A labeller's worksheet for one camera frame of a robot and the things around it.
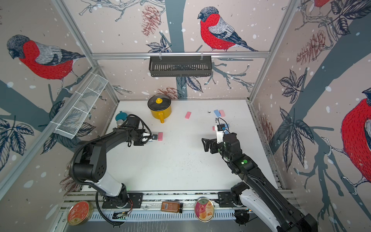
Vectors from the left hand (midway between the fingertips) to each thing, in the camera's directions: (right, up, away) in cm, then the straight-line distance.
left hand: (146, 132), depth 96 cm
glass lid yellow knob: (+7, +21, +7) cm, 23 cm away
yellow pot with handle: (+10, +12, +2) cm, 16 cm away
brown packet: (+20, -32, -28) cm, 47 cm away
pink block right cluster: (+42, +6, -26) cm, 50 cm away
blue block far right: (+52, +12, +14) cm, 55 cm away
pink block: (+9, -3, +1) cm, 10 cm away
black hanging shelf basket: (+22, +48, +10) cm, 54 cm away
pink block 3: (+55, +13, +15) cm, 59 cm away
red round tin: (-23, -35, -28) cm, 50 cm away
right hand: (+41, +1, -18) cm, 45 cm away
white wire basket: (-38, +9, -15) cm, 42 cm away
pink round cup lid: (+37, -33, -28) cm, 57 cm away
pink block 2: (+28, +12, +15) cm, 34 cm away
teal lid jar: (-19, +10, +3) cm, 22 cm away
